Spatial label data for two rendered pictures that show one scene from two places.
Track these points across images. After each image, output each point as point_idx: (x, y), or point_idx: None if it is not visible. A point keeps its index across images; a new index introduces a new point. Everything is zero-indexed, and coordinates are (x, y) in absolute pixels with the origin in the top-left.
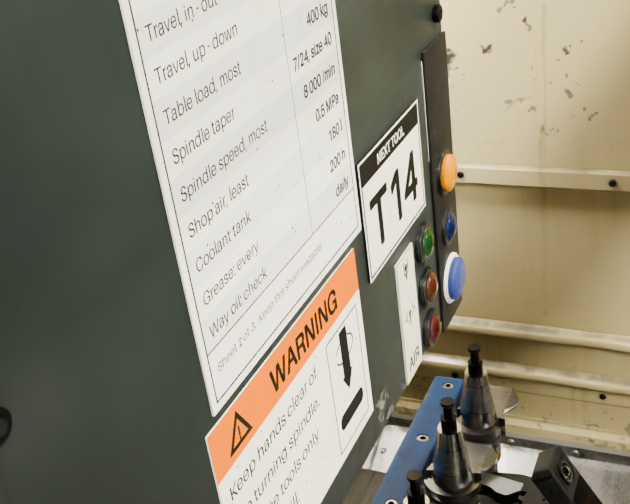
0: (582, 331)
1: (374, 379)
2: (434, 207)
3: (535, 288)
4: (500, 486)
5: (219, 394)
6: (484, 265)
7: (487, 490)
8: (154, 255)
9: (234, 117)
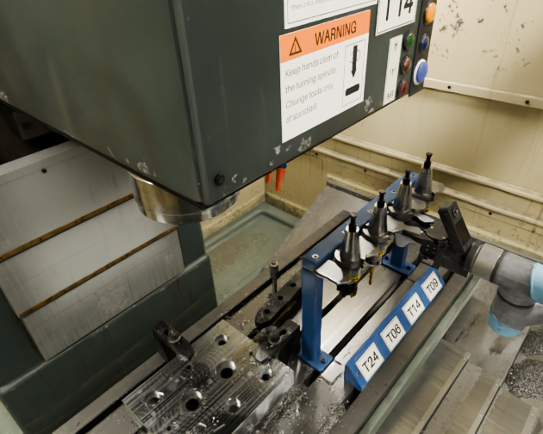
0: (489, 178)
1: (366, 86)
2: (419, 27)
3: (471, 152)
4: (423, 218)
5: (290, 21)
6: (449, 136)
7: (416, 219)
8: None
9: None
